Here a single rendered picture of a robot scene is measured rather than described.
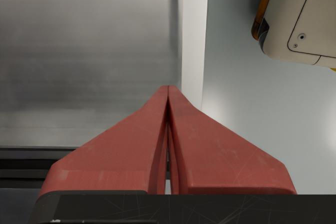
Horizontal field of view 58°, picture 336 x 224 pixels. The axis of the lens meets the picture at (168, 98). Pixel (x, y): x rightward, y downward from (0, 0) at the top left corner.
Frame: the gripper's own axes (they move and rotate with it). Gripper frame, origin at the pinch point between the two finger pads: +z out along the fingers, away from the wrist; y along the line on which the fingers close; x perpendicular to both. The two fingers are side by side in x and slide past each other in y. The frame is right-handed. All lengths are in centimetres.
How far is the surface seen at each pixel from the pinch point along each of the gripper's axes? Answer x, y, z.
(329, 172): 129, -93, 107
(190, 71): 10.0, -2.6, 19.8
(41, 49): 7.4, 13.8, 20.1
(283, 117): 89, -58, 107
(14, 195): 34.1, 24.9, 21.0
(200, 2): 2.1, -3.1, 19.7
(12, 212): 39, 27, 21
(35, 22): 4.3, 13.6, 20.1
